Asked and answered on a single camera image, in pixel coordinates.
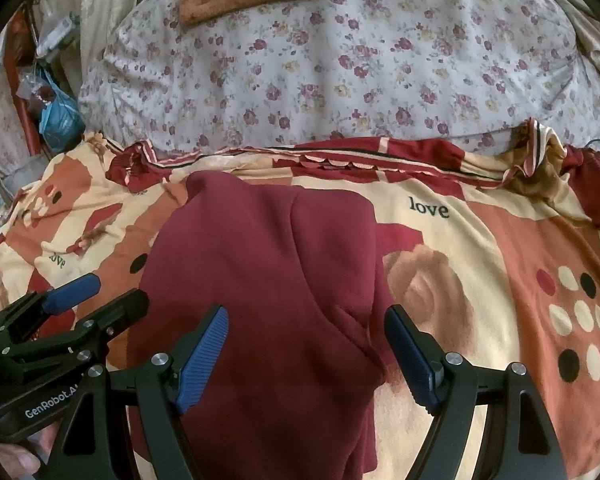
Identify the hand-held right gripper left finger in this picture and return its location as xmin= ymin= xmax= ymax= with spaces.
xmin=40 ymin=305 xmax=230 ymax=480

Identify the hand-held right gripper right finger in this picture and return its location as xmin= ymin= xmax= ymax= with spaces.
xmin=383 ymin=304 xmax=567 ymax=480

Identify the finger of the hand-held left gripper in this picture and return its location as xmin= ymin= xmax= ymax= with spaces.
xmin=0 ymin=274 xmax=102 ymax=335
xmin=2 ymin=288 xmax=150 ymax=362

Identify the maroon sweatshirt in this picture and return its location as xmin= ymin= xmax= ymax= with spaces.
xmin=127 ymin=171 xmax=406 ymax=480

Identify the person's left hand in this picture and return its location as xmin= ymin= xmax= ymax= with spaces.
xmin=0 ymin=441 xmax=43 ymax=478

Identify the red and cream printed blanket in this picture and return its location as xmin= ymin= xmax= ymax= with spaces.
xmin=0 ymin=119 xmax=600 ymax=480

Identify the blue plastic bag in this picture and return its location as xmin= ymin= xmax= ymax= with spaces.
xmin=35 ymin=67 xmax=84 ymax=147

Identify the red wooden furniture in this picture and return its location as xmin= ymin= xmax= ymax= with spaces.
xmin=5 ymin=9 xmax=47 ymax=157

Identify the white floral quilt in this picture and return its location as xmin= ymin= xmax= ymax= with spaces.
xmin=77 ymin=0 xmax=600 ymax=156

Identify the beige crumpled cloth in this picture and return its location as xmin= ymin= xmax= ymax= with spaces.
xmin=545 ymin=0 xmax=600 ymax=92

